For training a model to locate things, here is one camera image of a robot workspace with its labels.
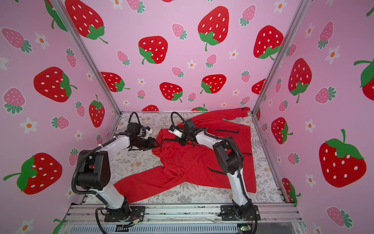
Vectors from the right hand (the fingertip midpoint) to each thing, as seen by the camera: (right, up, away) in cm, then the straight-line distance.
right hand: (174, 138), depth 97 cm
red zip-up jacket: (-1, -12, -4) cm, 13 cm away
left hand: (-10, -4, -3) cm, 12 cm away
